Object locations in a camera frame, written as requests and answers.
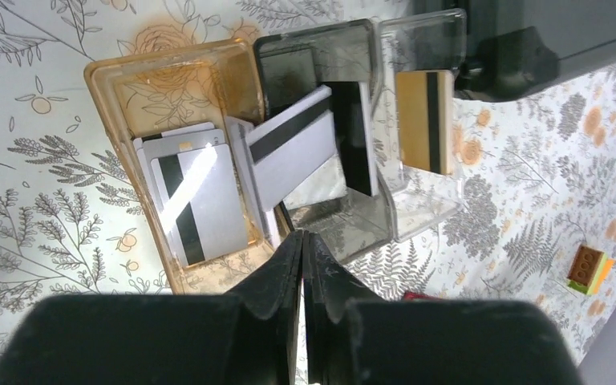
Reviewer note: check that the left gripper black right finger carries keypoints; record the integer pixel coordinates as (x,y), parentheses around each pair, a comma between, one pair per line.
(353,336)

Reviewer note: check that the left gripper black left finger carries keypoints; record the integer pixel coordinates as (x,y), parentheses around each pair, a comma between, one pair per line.
(247,335)

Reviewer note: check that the gold credit card stack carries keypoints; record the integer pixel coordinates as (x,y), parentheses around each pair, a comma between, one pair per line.
(424,118)

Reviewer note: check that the red leather card holder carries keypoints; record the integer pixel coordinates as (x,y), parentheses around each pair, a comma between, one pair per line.
(412,296)

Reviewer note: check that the white card stack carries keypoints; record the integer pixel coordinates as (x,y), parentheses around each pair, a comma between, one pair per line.
(193,183)

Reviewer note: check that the black card stack in organizer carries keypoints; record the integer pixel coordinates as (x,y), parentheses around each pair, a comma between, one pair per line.
(351,107)

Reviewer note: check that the clear acrylic card organizer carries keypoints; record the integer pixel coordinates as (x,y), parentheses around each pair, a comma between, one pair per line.
(395,172)

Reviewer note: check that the wooden block base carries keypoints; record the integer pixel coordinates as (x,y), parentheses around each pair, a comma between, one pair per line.
(149,93)

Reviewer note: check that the floral patterned table mat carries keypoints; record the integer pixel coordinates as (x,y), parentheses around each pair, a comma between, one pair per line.
(539,173)

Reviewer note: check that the orange green sticky note block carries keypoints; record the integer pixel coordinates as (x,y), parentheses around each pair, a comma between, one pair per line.
(589,269)

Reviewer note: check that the dark grey hard case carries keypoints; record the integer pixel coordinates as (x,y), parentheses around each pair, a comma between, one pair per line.
(517,48)

